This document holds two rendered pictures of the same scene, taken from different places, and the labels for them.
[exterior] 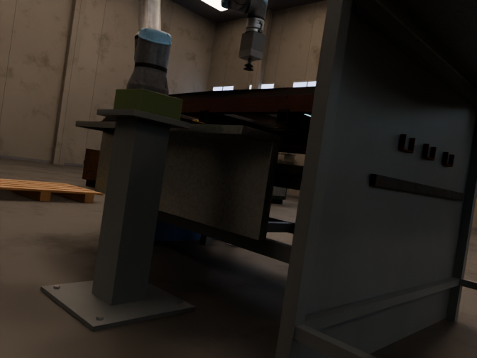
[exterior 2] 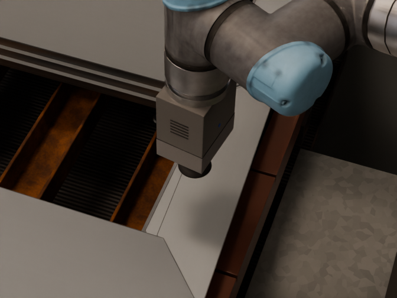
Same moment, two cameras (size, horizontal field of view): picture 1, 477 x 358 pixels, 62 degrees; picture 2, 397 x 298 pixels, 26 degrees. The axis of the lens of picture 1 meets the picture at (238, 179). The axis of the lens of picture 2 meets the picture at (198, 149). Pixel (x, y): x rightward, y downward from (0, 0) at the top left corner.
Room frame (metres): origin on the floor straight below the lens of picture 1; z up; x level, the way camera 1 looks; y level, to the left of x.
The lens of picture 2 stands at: (1.98, 0.64, 1.84)
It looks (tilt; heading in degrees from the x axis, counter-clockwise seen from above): 52 degrees down; 245
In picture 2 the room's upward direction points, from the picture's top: straight up
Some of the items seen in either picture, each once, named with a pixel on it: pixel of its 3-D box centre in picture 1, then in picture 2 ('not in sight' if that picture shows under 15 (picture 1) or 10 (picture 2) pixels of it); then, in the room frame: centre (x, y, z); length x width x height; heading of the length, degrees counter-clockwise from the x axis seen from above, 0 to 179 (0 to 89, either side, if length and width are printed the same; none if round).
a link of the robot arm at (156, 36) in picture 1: (153, 48); not in sight; (1.46, 0.37, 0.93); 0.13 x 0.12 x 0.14; 18
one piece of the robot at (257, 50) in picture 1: (254, 45); (189, 104); (1.71, 0.01, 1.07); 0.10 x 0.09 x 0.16; 127
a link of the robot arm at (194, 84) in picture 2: (255, 25); (199, 61); (1.70, 0.02, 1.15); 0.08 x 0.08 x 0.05
